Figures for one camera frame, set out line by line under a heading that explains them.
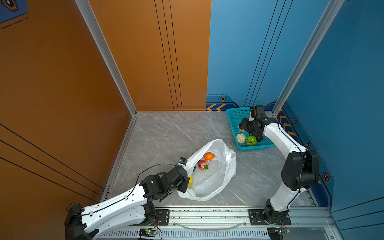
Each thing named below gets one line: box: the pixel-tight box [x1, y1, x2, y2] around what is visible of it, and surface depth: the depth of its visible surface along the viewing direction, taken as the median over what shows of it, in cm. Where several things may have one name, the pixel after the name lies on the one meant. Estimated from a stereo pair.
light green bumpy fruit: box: [245, 135, 257, 146], surface depth 98 cm
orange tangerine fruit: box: [204, 152, 215, 161], surface depth 91 cm
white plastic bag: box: [177, 139, 237, 202], surface depth 75 cm
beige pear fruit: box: [236, 133, 246, 144], surface depth 99 cm
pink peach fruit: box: [198, 160, 209, 171], surface depth 89 cm
